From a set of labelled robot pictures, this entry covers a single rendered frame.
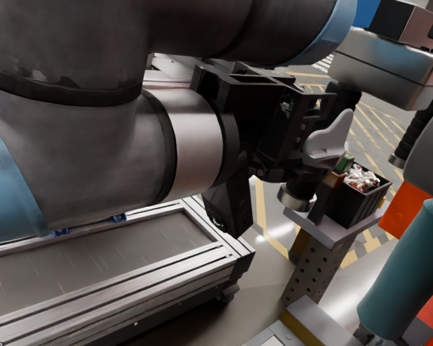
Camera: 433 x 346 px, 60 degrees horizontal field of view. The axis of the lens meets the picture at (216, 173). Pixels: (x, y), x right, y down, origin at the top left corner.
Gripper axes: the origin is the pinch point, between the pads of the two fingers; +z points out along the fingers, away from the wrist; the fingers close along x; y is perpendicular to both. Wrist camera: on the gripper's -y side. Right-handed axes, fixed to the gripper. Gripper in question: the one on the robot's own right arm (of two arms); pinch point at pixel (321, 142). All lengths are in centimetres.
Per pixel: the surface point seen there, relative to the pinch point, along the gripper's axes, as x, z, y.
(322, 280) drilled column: 11, 69, -65
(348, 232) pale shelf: 8, 57, -38
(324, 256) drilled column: 14, 68, -57
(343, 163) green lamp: 15, 49, -18
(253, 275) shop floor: 34, 68, -83
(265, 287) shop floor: 27, 68, -83
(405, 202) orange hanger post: -1, 55, -21
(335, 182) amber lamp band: 14, 49, -24
